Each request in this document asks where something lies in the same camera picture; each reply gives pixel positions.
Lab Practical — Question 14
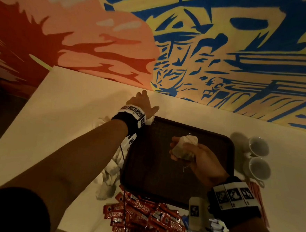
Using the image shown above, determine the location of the person's left forearm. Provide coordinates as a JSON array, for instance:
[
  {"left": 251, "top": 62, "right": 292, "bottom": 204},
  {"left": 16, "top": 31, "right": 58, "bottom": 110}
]
[{"left": 0, "top": 111, "right": 130, "bottom": 232}]

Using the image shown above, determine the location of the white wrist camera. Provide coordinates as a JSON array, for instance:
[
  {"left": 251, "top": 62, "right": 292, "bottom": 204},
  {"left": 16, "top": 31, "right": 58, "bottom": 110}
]
[
  {"left": 120, "top": 132, "right": 138, "bottom": 152},
  {"left": 186, "top": 195, "right": 211, "bottom": 232}
]

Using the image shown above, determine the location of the pile of red Nescafe sachets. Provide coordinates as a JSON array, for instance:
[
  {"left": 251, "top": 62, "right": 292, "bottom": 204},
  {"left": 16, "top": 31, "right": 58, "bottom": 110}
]
[{"left": 101, "top": 183, "right": 189, "bottom": 232}]

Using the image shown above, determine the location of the person's right hand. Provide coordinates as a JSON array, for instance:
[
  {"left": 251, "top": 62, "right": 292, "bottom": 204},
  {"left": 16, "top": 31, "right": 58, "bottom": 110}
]
[{"left": 166, "top": 135, "right": 234, "bottom": 190}]

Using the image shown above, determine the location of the person's left hand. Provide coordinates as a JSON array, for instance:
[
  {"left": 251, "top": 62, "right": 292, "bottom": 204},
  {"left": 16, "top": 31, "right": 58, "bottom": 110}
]
[{"left": 123, "top": 89, "right": 161, "bottom": 127}]

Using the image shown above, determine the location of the small white cup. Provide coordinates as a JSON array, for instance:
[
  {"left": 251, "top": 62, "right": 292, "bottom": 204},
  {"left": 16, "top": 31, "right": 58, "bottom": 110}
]
[
  {"left": 246, "top": 135, "right": 272, "bottom": 158},
  {"left": 242, "top": 155, "right": 273, "bottom": 182}
]

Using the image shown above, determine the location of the pile of white tea bags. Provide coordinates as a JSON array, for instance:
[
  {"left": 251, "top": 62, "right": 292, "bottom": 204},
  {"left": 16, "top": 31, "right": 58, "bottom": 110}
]
[{"left": 87, "top": 116, "right": 131, "bottom": 203}]

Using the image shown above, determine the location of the dark brown tray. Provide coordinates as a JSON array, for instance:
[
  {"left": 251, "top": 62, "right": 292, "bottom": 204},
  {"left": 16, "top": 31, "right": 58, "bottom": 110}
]
[{"left": 118, "top": 114, "right": 238, "bottom": 213}]

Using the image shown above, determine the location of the white tea bag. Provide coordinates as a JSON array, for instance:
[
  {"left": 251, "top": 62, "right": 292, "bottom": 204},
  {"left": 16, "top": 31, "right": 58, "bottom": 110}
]
[
  {"left": 144, "top": 115, "right": 157, "bottom": 127},
  {"left": 171, "top": 132, "right": 200, "bottom": 163}
]

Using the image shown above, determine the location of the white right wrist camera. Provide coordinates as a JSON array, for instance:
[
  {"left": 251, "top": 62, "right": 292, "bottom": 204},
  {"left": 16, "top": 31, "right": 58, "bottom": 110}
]
[{"left": 186, "top": 195, "right": 211, "bottom": 232}]

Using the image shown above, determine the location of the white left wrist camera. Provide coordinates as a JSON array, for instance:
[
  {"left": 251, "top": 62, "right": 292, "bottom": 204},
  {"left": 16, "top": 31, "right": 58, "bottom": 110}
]
[{"left": 120, "top": 132, "right": 138, "bottom": 152}]

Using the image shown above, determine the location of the black clothing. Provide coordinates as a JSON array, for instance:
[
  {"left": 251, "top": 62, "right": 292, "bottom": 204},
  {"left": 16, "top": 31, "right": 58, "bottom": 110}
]
[{"left": 0, "top": 185, "right": 55, "bottom": 232}]

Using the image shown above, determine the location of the bundle of red stir sticks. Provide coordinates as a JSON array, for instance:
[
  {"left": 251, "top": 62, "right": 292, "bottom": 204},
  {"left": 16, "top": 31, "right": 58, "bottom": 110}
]
[{"left": 244, "top": 176, "right": 276, "bottom": 229}]

